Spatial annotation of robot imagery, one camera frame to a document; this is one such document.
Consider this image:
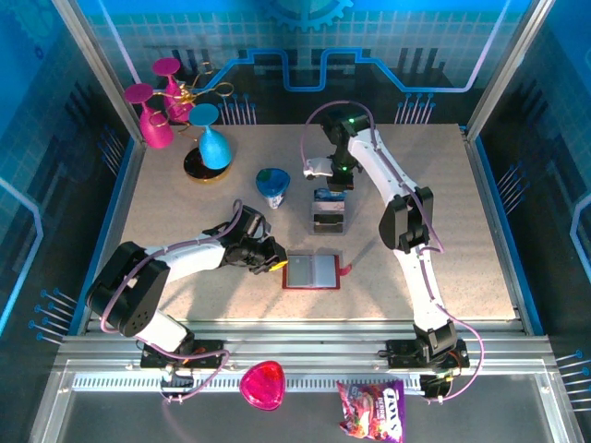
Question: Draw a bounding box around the red leather card holder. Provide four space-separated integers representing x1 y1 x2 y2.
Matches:
282 252 355 291

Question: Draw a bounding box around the clear acrylic tiered card stand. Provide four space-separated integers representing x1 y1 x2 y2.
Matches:
308 186 348 237

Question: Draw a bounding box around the blue bowl-shaped cup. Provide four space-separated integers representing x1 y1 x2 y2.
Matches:
255 167 293 198

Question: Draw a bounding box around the blue plastic goblet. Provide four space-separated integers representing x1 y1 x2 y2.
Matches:
187 102 234 171

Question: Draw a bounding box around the pink heart-shaped dish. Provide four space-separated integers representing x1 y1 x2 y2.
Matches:
238 360 286 412

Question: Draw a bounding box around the small black adapter box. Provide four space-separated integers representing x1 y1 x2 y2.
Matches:
159 366 196 394
418 374 454 401

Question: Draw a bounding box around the pink plastic goblet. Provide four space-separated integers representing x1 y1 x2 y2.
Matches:
123 83 175 150

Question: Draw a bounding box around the purple snack bag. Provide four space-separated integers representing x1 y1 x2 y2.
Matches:
335 378 406 443

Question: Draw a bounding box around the aluminium mounting rail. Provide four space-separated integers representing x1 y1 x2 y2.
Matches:
54 335 555 368

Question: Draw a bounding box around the gold wire glass rack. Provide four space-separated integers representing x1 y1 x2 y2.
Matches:
151 62 235 186

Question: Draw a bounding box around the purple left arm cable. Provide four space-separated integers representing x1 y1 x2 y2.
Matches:
99 198 245 405

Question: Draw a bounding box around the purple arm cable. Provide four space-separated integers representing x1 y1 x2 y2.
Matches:
99 198 245 405
299 100 486 405

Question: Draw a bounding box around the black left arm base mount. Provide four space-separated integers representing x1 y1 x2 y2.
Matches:
139 339 227 370

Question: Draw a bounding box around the white slotted cable duct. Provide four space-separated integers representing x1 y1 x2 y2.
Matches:
71 372 424 393

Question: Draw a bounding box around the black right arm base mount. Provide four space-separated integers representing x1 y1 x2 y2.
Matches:
385 338 471 370

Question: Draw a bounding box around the aluminium frame post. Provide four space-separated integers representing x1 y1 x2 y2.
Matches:
463 0 559 139
51 0 148 145

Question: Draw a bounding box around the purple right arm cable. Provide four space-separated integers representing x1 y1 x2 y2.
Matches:
299 100 486 405

